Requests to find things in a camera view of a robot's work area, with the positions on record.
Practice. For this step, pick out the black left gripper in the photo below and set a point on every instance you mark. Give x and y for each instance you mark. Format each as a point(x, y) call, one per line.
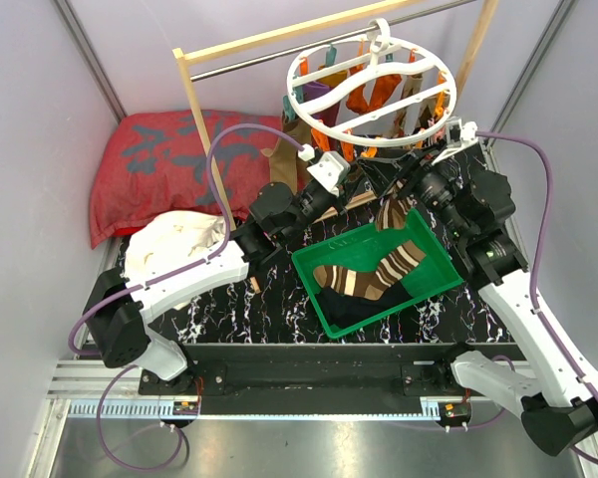
point(350, 186)

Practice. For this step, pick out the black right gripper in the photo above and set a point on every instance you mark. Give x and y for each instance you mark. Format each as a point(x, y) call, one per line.
point(386, 172)

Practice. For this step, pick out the white round clip hanger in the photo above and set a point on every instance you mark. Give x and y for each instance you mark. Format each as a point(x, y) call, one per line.
point(380, 54)

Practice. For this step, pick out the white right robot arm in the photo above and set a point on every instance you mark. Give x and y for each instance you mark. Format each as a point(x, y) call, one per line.
point(558, 406)

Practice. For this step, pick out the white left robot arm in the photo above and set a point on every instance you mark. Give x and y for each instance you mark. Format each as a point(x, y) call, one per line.
point(118, 314)

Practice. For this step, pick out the argyle brown hanging sock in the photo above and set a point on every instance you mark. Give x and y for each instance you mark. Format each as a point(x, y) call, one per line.
point(427, 112)

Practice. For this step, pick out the olive brown hanging sock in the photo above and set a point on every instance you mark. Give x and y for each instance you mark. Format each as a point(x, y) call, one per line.
point(284, 164)

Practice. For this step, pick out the orange hanging sock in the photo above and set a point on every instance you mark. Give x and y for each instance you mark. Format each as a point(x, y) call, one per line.
point(382, 90)

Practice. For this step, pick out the purple hanging sock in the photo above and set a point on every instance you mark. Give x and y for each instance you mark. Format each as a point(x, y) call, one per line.
point(314, 90)

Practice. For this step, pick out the green plastic tray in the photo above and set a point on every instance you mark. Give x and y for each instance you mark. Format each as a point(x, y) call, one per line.
point(362, 248)

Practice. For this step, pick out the black sock in tray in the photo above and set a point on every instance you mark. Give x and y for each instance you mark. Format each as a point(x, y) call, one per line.
point(346, 311)

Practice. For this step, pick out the metal hanging rod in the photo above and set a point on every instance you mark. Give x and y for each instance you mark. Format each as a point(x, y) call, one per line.
point(324, 42)

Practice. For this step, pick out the white crumpled cloth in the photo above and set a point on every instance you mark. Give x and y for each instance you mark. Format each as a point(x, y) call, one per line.
point(179, 255)

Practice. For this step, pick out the red patterned pillow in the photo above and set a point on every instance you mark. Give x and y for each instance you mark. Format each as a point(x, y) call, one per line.
point(155, 162)

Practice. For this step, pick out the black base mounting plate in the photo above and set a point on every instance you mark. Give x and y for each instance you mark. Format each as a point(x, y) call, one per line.
point(314, 381)

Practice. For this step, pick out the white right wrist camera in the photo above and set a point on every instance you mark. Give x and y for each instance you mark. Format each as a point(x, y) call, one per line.
point(458, 136)

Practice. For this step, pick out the wooden drying rack frame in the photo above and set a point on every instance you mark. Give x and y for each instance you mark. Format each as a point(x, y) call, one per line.
point(185, 61)

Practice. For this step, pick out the aluminium rail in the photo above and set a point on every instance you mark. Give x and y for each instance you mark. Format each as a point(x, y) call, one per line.
point(92, 390)

